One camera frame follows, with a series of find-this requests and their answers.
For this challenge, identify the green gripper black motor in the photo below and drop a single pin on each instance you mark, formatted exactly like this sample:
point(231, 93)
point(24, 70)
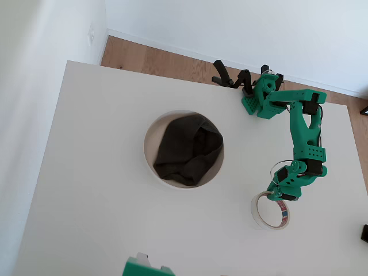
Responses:
point(288, 196)

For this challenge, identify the white masking tape roll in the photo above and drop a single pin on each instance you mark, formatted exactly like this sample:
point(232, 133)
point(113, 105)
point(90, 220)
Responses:
point(254, 211)

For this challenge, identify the green SO-100 robot arm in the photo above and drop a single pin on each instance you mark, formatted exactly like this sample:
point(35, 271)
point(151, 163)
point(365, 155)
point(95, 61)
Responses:
point(300, 129)

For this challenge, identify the white round bowl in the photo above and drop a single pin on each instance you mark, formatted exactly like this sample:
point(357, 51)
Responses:
point(148, 161)

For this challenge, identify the small black box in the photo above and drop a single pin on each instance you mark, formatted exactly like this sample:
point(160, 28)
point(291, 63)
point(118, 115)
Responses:
point(365, 233)

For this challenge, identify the dark grey cloth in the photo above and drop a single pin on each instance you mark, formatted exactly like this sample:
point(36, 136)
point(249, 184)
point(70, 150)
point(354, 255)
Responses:
point(184, 143)

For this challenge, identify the white baseboard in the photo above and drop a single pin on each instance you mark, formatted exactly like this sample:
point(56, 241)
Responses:
point(201, 54)

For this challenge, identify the green printed part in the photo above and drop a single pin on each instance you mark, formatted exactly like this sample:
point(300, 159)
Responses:
point(138, 268)

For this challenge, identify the black frame corner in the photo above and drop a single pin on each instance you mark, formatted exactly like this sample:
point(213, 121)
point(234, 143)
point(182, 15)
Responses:
point(365, 111)

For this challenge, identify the white plastic bracket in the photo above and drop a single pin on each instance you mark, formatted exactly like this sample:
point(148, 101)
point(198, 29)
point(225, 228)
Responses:
point(143, 258)

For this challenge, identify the white wall socket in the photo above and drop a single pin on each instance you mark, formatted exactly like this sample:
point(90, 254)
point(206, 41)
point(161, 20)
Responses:
point(91, 35)

